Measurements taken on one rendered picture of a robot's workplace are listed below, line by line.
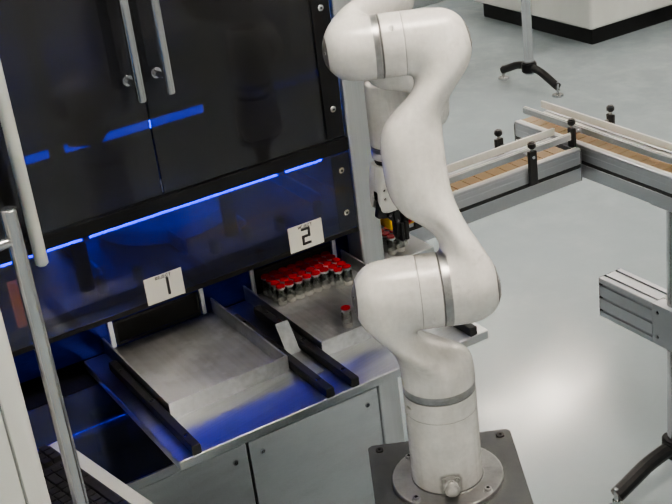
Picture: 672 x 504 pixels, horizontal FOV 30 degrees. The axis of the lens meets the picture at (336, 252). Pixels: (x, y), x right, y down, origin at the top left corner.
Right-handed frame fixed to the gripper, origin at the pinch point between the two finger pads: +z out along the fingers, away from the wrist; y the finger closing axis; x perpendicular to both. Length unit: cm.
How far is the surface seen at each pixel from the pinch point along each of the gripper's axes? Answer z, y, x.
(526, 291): 110, -129, -127
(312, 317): 22.1, 13.4, -17.8
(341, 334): 18.9, 15.4, -2.0
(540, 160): 17, -69, -41
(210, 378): 22.1, 41.6, -10.3
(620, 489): 103, -67, -12
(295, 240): 8.5, 9.7, -27.9
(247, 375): 19.5, 37.1, -2.0
